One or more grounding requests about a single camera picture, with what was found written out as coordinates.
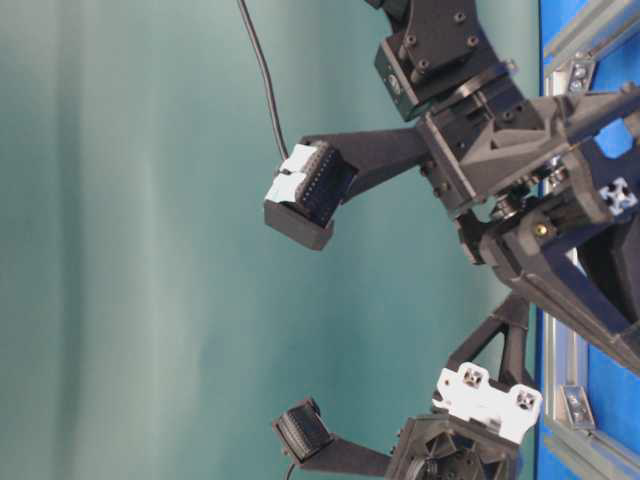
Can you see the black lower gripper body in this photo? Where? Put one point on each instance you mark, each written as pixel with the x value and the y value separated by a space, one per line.
pixel 476 435

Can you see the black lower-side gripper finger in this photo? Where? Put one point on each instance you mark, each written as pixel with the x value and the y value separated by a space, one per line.
pixel 582 273

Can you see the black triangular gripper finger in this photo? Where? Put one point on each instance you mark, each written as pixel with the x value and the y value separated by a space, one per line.
pixel 511 319

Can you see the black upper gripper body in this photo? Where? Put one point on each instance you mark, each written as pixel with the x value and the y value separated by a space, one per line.
pixel 479 152

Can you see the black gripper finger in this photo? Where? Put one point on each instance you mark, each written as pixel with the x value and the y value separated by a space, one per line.
pixel 600 145

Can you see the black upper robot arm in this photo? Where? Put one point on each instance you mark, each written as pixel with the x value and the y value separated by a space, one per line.
pixel 530 191

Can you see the silver upper corner bracket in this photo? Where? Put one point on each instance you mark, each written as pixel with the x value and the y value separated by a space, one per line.
pixel 581 72

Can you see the silver corner bracket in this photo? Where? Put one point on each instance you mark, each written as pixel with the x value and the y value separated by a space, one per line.
pixel 581 72
pixel 577 407

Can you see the silver lower corner bracket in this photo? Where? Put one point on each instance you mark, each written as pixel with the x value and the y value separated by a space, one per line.
pixel 577 407

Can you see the aluminium extrusion frame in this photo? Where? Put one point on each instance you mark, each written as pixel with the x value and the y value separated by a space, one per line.
pixel 565 350

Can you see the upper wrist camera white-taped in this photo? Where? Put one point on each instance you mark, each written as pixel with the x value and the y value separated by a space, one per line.
pixel 326 171

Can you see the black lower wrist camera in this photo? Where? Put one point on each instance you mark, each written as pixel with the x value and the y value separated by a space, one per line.
pixel 302 431

